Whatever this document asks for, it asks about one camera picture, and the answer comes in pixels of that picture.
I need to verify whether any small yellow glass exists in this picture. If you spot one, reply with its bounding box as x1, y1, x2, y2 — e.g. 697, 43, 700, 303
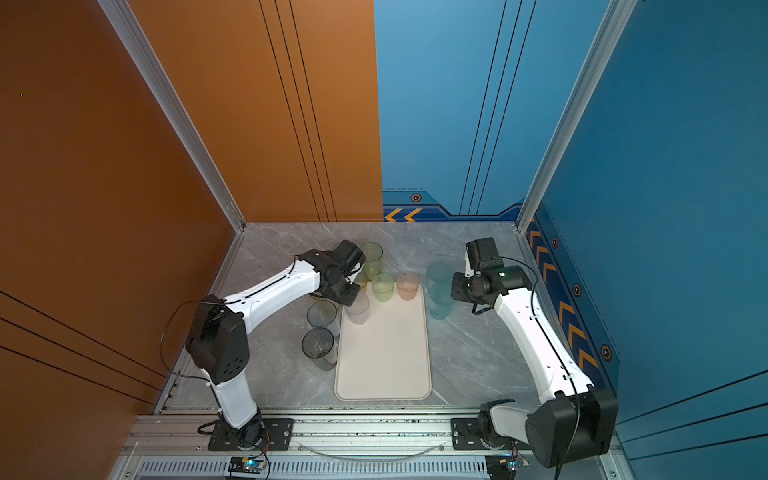
354, 273, 368, 293

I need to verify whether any teal glass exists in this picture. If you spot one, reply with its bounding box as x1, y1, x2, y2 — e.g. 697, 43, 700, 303
426, 262, 455, 289
427, 283, 454, 320

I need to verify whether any aluminium corner post left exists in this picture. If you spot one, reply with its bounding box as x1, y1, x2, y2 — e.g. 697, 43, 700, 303
98, 0, 247, 234

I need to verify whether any teal glass front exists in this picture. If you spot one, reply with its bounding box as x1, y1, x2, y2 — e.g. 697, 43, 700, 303
427, 283, 454, 320

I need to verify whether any aluminium corner post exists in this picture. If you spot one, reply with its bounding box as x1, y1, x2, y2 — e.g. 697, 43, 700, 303
515, 0, 638, 233
98, 0, 247, 234

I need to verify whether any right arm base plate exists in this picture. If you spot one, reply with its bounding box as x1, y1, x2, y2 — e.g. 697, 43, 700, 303
450, 417, 530, 451

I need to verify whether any left circuit board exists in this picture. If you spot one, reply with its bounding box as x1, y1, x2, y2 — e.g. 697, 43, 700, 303
227, 456, 271, 479

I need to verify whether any tall dark grey glass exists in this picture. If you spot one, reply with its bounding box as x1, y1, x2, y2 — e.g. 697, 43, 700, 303
301, 328, 338, 371

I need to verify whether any tall blue glass front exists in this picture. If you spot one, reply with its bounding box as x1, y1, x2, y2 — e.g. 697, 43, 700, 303
306, 300, 340, 338

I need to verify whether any cream plastic tray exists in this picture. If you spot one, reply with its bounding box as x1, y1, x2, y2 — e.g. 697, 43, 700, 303
334, 288, 432, 402

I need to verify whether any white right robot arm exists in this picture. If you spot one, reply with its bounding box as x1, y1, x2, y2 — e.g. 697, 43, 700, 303
451, 238, 618, 469

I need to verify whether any small green glass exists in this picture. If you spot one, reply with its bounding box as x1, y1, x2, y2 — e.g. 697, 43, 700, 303
371, 273, 394, 303

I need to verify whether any circuit board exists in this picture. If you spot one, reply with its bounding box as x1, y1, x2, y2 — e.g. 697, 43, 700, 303
227, 456, 271, 479
485, 455, 530, 480

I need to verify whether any right circuit board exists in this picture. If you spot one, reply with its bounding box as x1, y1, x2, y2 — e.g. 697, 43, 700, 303
485, 455, 530, 480

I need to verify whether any teal glass rear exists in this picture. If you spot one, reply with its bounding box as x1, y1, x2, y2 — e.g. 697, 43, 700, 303
426, 262, 455, 289

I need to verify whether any tall green glass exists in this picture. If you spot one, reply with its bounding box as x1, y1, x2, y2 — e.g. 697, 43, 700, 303
360, 242, 384, 281

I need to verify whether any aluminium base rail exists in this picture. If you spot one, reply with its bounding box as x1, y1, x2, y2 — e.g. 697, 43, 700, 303
109, 407, 633, 479

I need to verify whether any small pink glass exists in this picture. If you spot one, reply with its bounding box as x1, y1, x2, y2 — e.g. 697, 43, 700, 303
396, 273, 420, 301

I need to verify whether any aluminium corner post right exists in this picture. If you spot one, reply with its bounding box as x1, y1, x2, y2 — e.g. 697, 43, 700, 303
515, 0, 638, 233

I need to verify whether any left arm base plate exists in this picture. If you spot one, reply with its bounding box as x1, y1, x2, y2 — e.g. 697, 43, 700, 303
208, 418, 294, 453

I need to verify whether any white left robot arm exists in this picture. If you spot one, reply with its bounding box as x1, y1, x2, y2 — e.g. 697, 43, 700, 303
185, 240, 366, 450

